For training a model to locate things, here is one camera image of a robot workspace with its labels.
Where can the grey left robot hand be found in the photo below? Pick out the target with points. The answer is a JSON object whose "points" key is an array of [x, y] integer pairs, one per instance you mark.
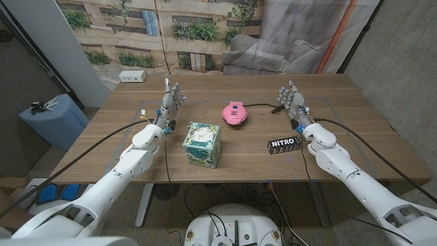
{"points": [[168, 106]]}

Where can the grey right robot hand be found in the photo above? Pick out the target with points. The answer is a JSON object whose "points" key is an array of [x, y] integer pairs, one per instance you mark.
{"points": [[296, 102]]}

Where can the pink mini sandwich press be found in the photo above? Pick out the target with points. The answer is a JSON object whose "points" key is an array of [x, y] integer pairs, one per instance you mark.
{"points": [[234, 114]]}

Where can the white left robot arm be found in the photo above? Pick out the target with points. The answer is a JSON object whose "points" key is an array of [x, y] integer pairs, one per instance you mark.
{"points": [[112, 184]]}

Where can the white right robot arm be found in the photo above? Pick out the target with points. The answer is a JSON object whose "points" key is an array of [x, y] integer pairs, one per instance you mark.
{"points": [[362, 186]]}

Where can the black Nitro golf ball box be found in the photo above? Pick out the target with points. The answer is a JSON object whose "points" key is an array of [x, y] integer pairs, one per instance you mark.
{"points": [[284, 145]]}

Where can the white power strip box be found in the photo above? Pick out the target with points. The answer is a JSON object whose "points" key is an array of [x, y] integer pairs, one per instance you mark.
{"points": [[132, 76]]}

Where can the teal leaf print tissue box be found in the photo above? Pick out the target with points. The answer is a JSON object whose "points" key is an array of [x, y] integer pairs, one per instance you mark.
{"points": [[201, 152]]}

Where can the brown cardboard box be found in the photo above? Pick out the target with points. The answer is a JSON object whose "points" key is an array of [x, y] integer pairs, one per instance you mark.
{"points": [[13, 205]]}

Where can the black round floor disc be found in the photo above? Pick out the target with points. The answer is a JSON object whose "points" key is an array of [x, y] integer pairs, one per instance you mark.
{"points": [[166, 191]]}

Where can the white table leg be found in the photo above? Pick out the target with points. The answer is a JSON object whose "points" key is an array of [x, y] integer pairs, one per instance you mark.
{"points": [[143, 205]]}

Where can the grey table leg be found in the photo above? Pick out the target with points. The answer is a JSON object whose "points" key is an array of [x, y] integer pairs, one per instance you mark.
{"points": [[319, 205]]}

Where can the blue fabric ottoman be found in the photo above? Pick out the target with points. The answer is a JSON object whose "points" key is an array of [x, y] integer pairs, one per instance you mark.
{"points": [[56, 124]]}

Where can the white square pillar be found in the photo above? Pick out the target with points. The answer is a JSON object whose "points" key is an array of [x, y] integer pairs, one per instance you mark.
{"points": [[58, 44]]}

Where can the bunch of keys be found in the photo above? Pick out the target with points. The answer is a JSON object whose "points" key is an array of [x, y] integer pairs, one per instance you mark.
{"points": [[41, 106]]}

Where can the white robot torso base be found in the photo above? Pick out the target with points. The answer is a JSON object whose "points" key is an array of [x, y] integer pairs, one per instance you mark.
{"points": [[233, 222]]}

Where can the white foot pedal blue pads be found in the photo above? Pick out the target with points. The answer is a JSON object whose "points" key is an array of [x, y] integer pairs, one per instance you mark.
{"points": [[58, 193]]}

